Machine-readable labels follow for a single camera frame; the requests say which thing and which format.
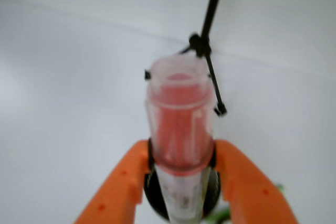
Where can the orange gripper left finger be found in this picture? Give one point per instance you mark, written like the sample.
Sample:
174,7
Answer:
121,192

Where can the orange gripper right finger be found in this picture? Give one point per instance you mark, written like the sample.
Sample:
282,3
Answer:
236,168

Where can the red capped marker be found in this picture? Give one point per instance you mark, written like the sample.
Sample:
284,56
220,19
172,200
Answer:
179,103

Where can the green mechanical pencil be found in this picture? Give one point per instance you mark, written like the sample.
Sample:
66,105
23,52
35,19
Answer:
255,204

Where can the large black tape roll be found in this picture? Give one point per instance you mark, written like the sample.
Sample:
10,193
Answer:
183,199

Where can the black camera tripod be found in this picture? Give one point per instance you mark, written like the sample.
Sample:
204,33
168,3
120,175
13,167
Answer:
201,45

